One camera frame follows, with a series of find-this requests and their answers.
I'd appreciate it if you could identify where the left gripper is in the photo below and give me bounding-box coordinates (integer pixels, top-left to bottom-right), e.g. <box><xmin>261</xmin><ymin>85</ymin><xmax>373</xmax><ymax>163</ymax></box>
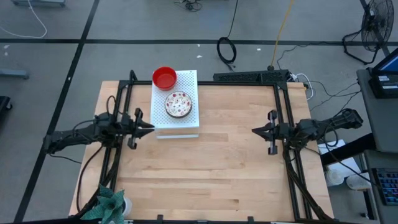
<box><xmin>119</xmin><ymin>108</ymin><xmax>155</xmax><ymax>149</ymax></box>

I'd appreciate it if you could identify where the white round lid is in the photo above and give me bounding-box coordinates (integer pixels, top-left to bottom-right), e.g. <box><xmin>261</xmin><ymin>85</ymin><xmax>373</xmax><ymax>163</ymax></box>
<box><xmin>325</xmin><ymin>169</ymin><xmax>345</xmax><ymax>187</ymax></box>
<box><xmin>346</xmin><ymin>174</ymin><xmax>371</xmax><ymax>191</ymax></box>

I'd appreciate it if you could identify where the black hanging cable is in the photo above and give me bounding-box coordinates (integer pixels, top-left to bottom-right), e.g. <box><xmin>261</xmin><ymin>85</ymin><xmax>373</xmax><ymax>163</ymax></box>
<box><xmin>216</xmin><ymin>0</ymin><xmax>239</xmax><ymax>71</ymax></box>

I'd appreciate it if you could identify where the white perforated metal shelf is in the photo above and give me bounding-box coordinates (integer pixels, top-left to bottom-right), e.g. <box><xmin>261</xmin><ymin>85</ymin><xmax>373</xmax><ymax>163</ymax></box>
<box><xmin>150</xmin><ymin>70</ymin><xmax>200</xmax><ymax>139</ymax></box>

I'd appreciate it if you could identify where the black laptop computer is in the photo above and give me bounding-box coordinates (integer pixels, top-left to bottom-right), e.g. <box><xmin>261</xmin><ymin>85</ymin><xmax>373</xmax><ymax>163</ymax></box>
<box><xmin>368</xmin><ymin>47</ymin><xmax>398</xmax><ymax>100</ymax></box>

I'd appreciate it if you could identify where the black aluminium table frame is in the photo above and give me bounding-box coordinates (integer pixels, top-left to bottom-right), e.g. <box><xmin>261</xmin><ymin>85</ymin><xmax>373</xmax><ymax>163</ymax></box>
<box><xmin>101</xmin><ymin>70</ymin><xmax>335</xmax><ymax>224</ymax></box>

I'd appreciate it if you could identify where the black backlit keyboard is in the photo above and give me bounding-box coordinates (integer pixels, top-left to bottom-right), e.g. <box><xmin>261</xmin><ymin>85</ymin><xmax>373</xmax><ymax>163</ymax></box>
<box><xmin>371</xmin><ymin>167</ymin><xmax>398</xmax><ymax>207</ymax></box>

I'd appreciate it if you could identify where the grey metal floor foot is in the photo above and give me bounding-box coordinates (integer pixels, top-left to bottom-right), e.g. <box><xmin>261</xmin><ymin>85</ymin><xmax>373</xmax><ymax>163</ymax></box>
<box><xmin>0</xmin><ymin>68</ymin><xmax>30</xmax><ymax>80</ymax></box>
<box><xmin>11</xmin><ymin>0</ymin><xmax>67</xmax><ymax>8</ymax></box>

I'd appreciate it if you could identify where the grey desk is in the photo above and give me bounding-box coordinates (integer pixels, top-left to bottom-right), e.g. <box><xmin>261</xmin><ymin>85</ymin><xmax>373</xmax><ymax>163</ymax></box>
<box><xmin>356</xmin><ymin>68</ymin><xmax>398</xmax><ymax>154</ymax></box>

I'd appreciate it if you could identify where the red plastic bowl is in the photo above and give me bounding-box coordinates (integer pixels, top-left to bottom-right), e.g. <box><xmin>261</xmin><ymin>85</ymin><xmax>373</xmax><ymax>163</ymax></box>
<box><xmin>152</xmin><ymin>66</ymin><xmax>178</xmax><ymax>91</ymax></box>

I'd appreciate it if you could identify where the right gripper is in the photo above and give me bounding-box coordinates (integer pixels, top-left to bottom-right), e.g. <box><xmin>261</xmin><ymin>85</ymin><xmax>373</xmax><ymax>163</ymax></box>
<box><xmin>252</xmin><ymin>110</ymin><xmax>295</xmax><ymax>156</ymax></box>

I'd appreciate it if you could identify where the potted plant in white pot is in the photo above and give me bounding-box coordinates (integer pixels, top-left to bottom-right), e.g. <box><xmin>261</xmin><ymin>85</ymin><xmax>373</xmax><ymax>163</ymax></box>
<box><xmin>80</xmin><ymin>184</ymin><xmax>133</xmax><ymax>224</ymax></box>

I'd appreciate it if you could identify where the yellow hanging cable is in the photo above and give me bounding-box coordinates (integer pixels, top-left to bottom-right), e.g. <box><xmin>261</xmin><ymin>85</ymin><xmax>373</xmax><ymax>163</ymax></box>
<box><xmin>269</xmin><ymin>0</ymin><xmax>295</xmax><ymax>70</ymax></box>

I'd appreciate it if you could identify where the black floor fan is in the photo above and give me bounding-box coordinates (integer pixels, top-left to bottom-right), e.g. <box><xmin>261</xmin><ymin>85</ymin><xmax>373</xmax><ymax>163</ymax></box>
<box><xmin>341</xmin><ymin>0</ymin><xmax>396</xmax><ymax>65</ymax></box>

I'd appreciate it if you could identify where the black tangled cable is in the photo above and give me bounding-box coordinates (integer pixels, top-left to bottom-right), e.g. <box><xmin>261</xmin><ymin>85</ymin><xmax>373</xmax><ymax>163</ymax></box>
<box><xmin>174</xmin><ymin>0</ymin><xmax>203</xmax><ymax>13</ymax></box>

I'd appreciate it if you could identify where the white paper sheet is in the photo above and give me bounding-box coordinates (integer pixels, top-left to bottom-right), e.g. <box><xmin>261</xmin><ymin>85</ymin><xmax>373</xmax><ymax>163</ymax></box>
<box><xmin>317</xmin><ymin>139</ymin><xmax>361</xmax><ymax>175</ymax></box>

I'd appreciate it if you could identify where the white floral ceramic bowl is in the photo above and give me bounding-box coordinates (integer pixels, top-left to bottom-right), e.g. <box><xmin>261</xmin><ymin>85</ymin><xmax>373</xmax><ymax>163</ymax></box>
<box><xmin>164</xmin><ymin>91</ymin><xmax>193</xmax><ymax>119</ymax></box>

